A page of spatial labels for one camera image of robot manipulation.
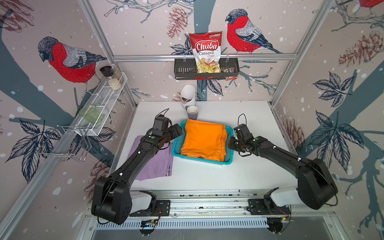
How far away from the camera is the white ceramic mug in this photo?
3.65ft

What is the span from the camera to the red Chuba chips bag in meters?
0.81

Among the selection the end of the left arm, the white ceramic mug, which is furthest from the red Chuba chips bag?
the end of the left arm
